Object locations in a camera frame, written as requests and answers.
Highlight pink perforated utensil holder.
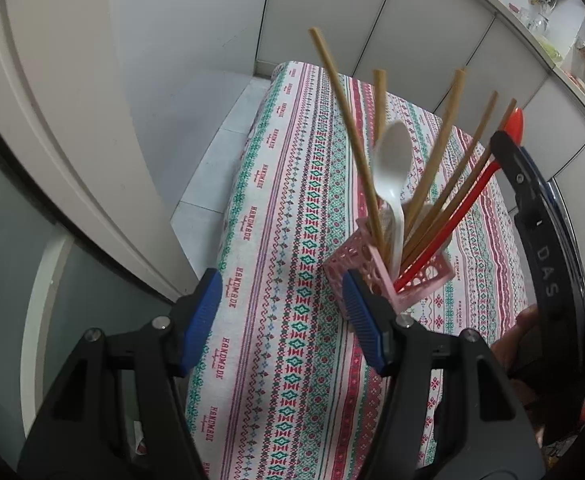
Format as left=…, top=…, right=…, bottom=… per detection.
left=323, top=217, right=455, bottom=320

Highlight red plastic spoon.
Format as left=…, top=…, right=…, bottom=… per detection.
left=393, top=107, right=528, bottom=294

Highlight white plastic spoon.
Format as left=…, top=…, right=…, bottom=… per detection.
left=373, top=120, right=413, bottom=280

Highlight white kitchen cabinets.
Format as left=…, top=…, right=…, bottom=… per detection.
left=256, top=0, right=585, bottom=218

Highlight person's right hand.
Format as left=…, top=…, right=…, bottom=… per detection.
left=491, top=304, right=539, bottom=406

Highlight patterned striped tablecloth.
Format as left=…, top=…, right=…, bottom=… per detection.
left=185, top=61, right=529, bottom=479

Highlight glass jar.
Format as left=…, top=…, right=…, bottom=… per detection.
left=527, top=11, right=549, bottom=36

